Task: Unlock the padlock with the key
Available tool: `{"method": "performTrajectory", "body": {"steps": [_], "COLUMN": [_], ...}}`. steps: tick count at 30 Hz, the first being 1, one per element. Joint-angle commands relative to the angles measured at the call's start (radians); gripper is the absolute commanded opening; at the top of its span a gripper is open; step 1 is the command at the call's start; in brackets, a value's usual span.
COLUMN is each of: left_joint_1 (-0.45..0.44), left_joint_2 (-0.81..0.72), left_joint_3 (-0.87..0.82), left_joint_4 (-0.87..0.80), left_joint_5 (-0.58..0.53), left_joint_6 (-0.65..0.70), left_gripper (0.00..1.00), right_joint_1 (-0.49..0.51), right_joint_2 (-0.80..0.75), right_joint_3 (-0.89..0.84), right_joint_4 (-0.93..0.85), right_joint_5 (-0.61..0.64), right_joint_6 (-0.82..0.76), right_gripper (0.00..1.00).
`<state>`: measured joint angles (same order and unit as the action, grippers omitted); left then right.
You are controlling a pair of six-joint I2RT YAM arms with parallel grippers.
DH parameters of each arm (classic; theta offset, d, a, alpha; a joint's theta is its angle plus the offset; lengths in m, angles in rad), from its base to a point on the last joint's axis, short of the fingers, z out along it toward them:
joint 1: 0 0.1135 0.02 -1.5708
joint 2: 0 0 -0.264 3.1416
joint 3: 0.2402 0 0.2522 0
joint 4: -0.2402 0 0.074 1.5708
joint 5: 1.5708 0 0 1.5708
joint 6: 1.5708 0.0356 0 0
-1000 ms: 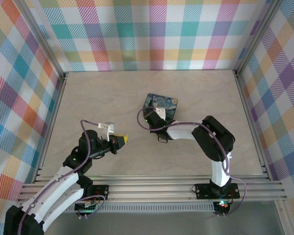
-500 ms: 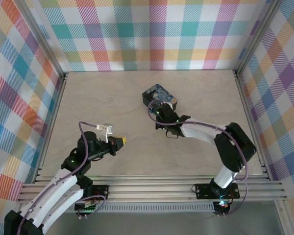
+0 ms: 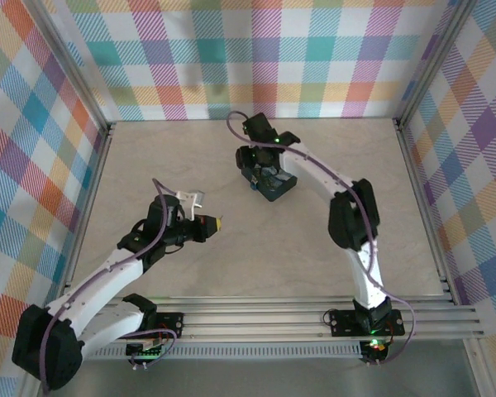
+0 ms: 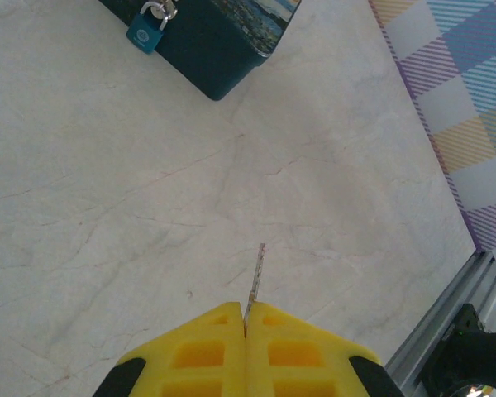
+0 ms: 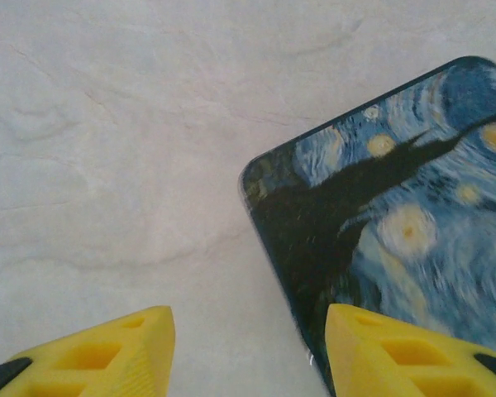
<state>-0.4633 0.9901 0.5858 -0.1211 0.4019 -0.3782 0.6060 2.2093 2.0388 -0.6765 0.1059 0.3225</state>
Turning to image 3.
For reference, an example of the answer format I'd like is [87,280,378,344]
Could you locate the starry night print tin box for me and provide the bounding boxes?
[240,163,298,203]

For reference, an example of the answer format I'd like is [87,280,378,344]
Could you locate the aluminium mounting rails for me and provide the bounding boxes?
[28,295,487,342]

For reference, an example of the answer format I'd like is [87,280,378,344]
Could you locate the left controller circuit board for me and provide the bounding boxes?
[126,342,166,359]

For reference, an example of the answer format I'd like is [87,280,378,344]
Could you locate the controller circuit board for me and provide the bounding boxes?
[126,342,166,359]
[361,338,388,361]

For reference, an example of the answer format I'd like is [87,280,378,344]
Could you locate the right controller circuit board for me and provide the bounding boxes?
[361,338,388,361]

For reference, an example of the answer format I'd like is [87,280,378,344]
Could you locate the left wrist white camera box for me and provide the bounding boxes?
[176,189,204,221]

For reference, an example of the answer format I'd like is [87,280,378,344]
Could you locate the aluminium table side rail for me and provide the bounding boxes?
[54,122,117,311]
[394,118,460,305]

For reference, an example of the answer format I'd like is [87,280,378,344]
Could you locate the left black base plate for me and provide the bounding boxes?
[150,312,185,341]

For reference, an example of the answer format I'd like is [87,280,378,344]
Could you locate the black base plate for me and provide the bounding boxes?
[150,312,185,341]
[329,309,406,337]

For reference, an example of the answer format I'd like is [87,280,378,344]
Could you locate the grey slotted cable duct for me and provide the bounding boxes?
[80,341,365,360]

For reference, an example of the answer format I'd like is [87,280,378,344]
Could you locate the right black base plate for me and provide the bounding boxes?
[329,309,406,337]

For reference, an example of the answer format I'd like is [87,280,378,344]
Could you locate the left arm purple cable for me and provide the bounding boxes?
[41,177,179,396]

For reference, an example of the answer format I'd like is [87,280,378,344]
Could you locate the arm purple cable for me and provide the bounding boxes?
[225,110,417,366]
[41,177,179,396]

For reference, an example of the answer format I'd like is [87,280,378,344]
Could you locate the aluminium corner post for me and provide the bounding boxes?
[22,0,113,134]
[395,0,479,127]

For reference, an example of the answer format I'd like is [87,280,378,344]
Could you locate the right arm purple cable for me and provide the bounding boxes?
[225,110,417,366]

